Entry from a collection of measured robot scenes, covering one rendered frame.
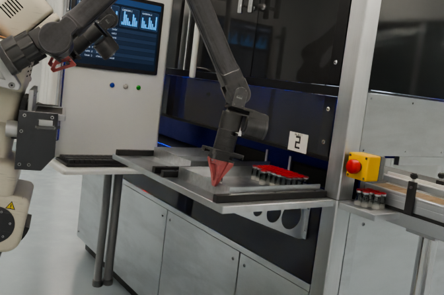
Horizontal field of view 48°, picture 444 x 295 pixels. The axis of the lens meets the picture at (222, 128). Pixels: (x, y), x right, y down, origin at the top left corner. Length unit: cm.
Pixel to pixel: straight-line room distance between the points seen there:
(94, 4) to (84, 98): 84
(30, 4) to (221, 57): 53
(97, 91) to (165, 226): 69
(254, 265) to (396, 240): 49
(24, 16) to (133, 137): 93
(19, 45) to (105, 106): 89
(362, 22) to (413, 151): 49
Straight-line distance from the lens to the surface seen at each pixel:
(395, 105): 164
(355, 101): 150
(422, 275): 156
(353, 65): 150
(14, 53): 131
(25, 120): 144
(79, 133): 212
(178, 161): 171
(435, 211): 146
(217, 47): 134
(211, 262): 204
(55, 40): 129
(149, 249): 249
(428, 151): 183
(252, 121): 135
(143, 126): 223
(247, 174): 169
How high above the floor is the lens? 119
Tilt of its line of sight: 6 degrees down
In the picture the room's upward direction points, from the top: 7 degrees clockwise
